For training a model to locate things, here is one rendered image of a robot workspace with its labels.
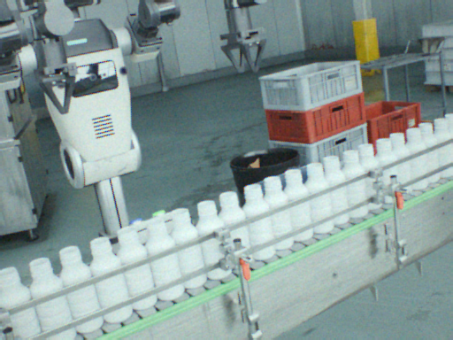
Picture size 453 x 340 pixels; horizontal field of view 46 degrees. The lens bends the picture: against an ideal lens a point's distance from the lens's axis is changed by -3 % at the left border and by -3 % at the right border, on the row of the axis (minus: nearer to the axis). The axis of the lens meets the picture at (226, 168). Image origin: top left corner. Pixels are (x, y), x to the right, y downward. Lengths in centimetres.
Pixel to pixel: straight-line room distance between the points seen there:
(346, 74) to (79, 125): 251
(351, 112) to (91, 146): 253
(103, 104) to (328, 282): 81
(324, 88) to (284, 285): 251
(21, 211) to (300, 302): 373
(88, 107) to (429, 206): 99
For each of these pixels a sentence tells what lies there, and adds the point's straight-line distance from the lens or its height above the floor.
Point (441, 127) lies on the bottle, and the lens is 162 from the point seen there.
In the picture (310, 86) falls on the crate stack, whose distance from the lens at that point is 354.
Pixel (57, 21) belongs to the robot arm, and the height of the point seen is 157.
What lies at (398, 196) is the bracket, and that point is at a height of 106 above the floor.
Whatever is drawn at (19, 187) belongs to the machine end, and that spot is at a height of 49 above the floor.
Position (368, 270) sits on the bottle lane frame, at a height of 87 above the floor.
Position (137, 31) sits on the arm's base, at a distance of 173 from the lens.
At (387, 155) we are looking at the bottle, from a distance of 145.
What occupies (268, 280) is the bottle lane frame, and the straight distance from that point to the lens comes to 123.
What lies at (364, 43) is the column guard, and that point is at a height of 64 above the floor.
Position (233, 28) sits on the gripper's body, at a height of 150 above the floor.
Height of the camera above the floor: 153
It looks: 15 degrees down
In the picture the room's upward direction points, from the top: 10 degrees counter-clockwise
